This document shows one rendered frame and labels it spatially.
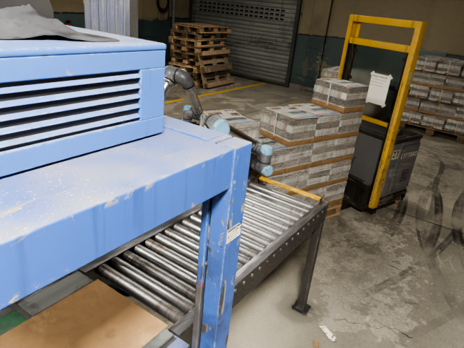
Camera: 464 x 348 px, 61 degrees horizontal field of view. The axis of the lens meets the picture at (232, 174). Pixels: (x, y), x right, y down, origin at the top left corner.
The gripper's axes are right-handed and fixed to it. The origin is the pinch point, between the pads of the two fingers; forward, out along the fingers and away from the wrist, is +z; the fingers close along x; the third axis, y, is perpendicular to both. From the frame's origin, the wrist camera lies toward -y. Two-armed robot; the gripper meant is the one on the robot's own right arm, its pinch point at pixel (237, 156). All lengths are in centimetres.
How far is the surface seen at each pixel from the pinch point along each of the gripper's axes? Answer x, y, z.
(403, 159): -207, -30, -9
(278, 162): -45.8, -13.4, 4.0
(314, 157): -88, -15, 5
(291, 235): 31, -5, -90
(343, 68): -167, 50, 56
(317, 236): -10, -26, -75
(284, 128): -54, 12, 12
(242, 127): -4.5, 19.8, 3.6
